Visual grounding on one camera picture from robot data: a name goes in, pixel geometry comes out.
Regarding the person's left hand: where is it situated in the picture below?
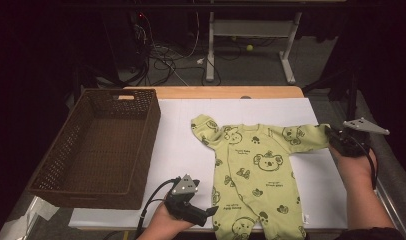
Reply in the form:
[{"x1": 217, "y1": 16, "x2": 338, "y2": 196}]
[{"x1": 137, "y1": 200, "x2": 196, "y2": 240}]

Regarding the green printed baby romper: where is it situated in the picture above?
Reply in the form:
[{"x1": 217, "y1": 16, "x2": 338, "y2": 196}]
[{"x1": 190, "y1": 114, "x2": 331, "y2": 240}]

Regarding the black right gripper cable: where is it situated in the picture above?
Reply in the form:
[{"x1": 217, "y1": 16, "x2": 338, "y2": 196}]
[{"x1": 352, "y1": 134, "x2": 380, "y2": 191}]

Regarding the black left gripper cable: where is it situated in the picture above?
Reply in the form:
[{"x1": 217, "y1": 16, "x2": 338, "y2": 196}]
[{"x1": 135, "y1": 178, "x2": 182, "y2": 239}]

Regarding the black metal stand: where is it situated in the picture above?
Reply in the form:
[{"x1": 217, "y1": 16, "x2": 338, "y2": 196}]
[{"x1": 302, "y1": 63, "x2": 363, "y2": 122}]

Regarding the metal floor rail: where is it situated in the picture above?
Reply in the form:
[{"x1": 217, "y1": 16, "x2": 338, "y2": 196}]
[{"x1": 374, "y1": 188, "x2": 406, "y2": 240}]

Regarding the person's right hand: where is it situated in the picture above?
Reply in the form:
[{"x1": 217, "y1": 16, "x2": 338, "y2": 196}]
[{"x1": 329, "y1": 148, "x2": 378, "y2": 193}]

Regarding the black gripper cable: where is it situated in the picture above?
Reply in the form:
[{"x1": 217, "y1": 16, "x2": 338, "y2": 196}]
[
  {"x1": 352, "y1": 134, "x2": 380, "y2": 191},
  {"x1": 135, "y1": 178, "x2": 182, "y2": 239}
]

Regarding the dark device with red light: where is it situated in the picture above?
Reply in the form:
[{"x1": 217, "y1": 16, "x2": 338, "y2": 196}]
[{"x1": 130, "y1": 11, "x2": 149, "y2": 74}]

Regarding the black floor cable bundle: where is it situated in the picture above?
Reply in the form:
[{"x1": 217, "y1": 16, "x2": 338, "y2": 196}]
[{"x1": 124, "y1": 19, "x2": 223, "y2": 88}]

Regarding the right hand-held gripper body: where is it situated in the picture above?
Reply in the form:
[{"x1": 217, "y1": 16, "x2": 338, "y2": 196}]
[{"x1": 334, "y1": 117, "x2": 390, "y2": 158}]

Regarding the white desk frame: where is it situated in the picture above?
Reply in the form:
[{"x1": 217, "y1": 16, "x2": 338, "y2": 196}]
[{"x1": 205, "y1": 11, "x2": 304, "y2": 85}]

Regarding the white cable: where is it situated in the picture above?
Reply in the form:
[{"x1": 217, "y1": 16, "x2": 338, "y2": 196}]
[{"x1": 147, "y1": 11, "x2": 205, "y2": 88}]

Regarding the brown wicker basket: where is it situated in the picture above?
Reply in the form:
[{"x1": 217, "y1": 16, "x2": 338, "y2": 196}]
[{"x1": 26, "y1": 88, "x2": 162, "y2": 211}]

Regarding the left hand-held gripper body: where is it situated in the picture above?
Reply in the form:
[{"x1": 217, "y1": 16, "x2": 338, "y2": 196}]
[{"x1": 164, "y1": 173, "x2": 209, "y2": 228}]

